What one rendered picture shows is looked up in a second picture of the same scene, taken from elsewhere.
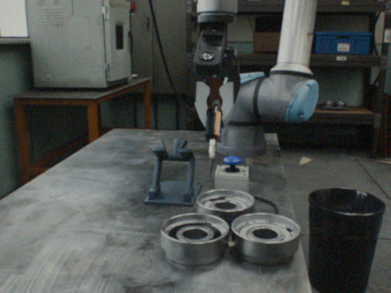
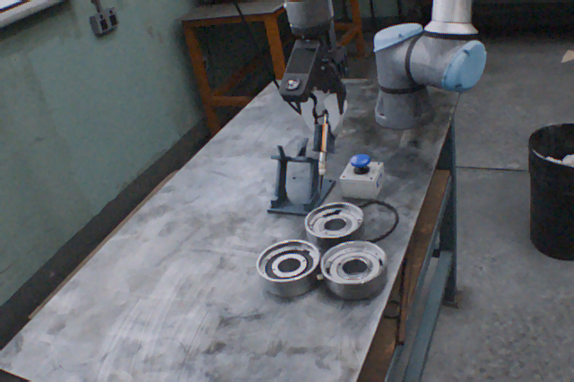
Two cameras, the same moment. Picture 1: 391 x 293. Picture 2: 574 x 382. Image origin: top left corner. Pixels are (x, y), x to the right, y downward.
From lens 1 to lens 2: 40 cm
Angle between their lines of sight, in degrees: 25
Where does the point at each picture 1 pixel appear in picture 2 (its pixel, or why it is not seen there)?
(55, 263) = (173, 288)
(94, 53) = not seen: outside the picture
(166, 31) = not seen: outside the picture
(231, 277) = (311, 311)
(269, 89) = (421, 55)
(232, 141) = (388, 111)
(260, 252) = (340, 290)
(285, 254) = (364, 292)
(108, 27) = not seen: outside the picture
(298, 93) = (453, 63)
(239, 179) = (365, 183)
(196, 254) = (282, 290)
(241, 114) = (395, 80)
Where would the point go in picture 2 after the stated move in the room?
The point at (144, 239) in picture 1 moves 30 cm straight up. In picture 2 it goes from (252, 262) to (211, 108)
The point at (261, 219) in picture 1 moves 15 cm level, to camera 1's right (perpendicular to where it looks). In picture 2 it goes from (360, 247) to (451, 247)
